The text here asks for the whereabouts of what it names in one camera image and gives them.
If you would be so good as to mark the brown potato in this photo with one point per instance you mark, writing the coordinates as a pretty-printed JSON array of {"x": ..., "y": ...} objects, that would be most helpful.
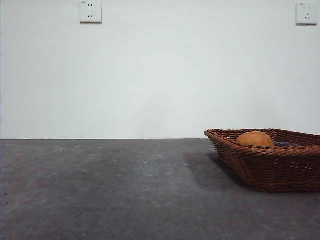
[{"x": 255, "y": 140}]

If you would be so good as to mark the brown wicker basket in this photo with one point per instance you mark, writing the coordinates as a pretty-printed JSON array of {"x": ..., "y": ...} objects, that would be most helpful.
[{"x": 275, "y": 170}]

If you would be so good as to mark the purple eggplant with green stem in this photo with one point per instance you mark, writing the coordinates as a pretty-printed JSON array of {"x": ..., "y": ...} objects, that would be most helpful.
[{"x": 285, "y": 144}]

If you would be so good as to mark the white wall socket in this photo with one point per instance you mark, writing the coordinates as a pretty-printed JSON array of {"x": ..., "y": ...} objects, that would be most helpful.
[
  {"x": 90, "y": 12},
  {"x": 306, "y": 13}
]

